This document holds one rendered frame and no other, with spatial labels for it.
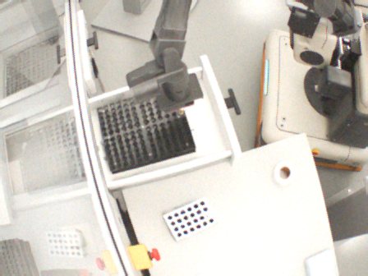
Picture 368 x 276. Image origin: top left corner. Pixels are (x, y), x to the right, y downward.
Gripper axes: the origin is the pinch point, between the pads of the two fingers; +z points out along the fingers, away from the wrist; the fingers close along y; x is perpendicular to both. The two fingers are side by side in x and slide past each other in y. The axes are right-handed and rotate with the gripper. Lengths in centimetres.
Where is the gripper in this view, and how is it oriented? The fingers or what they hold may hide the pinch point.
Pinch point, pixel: (181, 105)
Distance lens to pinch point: 108.4
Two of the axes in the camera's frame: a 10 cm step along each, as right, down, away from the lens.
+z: 0.7, 3.0, 9.5
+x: -2.9, -9.1, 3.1
